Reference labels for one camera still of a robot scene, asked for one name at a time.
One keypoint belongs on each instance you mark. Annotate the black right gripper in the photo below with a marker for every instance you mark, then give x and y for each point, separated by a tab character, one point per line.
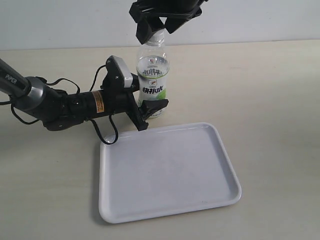
147	14

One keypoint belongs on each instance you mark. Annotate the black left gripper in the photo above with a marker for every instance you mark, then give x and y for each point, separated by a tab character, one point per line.
119	101

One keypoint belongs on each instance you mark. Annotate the clear plastic drink bottle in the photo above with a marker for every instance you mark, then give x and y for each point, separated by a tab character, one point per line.
152	68

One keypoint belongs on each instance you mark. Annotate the white bottle cap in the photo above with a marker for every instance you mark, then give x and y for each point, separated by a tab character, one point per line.
158	37

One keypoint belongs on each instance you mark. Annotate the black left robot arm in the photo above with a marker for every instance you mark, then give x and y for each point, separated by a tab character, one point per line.
58	110

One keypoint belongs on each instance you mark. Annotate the white plastic tray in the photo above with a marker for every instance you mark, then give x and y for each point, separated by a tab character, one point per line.
165	171

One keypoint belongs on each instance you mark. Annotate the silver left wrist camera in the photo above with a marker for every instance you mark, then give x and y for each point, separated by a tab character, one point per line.
118	73

